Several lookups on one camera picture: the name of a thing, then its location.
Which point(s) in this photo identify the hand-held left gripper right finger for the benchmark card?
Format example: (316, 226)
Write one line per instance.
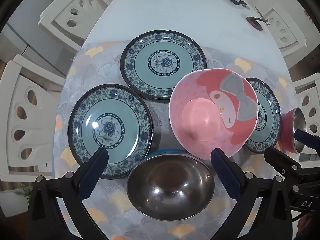
(225, 175)

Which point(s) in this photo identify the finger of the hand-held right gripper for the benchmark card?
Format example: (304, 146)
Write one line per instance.
(303, 136)
(280, 158)

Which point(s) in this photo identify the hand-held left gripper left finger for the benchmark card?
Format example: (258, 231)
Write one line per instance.
(93, 172)

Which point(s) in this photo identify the steel bowl red exterior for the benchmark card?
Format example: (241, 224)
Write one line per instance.
(287, 130)

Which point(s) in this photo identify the blue floral ceramic plate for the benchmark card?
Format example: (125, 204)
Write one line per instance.
(267, 120)
(163, 63)
(87, 130)

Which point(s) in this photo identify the steel bowl blue exterior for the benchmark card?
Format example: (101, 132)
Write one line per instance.
(170, 187)

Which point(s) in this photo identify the pink cartoon bowl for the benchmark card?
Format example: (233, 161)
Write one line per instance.
(200, 120)

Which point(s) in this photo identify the white dining chair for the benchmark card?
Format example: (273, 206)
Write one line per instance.
(62, 17)
(292, 42)
(307, 85)
(15, 92)

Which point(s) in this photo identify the potted green plant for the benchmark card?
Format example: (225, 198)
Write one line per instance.
(23, 192)

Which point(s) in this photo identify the fan-patterned table mat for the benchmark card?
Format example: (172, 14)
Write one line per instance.
(160, 125)

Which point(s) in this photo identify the black frame stand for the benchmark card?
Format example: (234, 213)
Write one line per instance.
(240, 2)

